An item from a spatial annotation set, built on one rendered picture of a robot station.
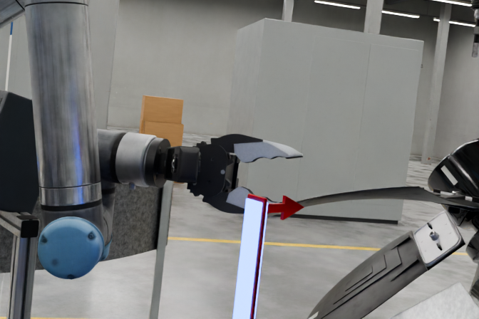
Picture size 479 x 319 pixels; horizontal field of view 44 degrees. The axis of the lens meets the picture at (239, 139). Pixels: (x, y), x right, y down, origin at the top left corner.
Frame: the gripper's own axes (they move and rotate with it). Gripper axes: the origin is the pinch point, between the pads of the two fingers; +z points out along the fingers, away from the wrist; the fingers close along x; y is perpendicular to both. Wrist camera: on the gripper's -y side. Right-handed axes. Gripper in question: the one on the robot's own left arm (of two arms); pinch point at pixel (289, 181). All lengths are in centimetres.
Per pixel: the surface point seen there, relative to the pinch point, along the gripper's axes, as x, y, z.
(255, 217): 3.3, -24.3, 0.6
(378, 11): -326, 1072, -21
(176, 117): -57, 743, -280
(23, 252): 17.2, 7.5, -41.8
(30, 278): 21.5, 9.1, -41.0
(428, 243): 6.5, 13.5, 19.5
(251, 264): 7.7, -24.0, 0.8
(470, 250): 6.0, 7.3, 24.4
